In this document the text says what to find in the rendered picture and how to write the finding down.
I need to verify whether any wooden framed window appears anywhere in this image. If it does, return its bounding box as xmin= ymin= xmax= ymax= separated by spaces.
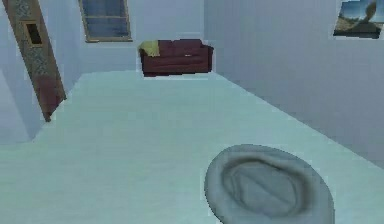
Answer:
xmin=78 ymin=0 xmax=134 ymax=43

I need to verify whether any brown patterned room door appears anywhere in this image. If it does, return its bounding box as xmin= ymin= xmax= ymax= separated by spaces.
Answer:
xmin=1 ymin=0 xmax=68 ymax=123

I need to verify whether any framed landscape picture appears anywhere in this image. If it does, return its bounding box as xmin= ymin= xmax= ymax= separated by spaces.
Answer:
xmin=332 ymin=0 xmax=384 ymax=40

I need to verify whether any yellow cloth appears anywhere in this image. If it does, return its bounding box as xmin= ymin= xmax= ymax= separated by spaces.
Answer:
xmin=138 ymin=40 xmax=161 ymax=58

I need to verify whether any dark red sofa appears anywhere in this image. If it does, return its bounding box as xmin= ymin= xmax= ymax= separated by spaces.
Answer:
xmin=138 ymin=38 xmax=215 ymax=78

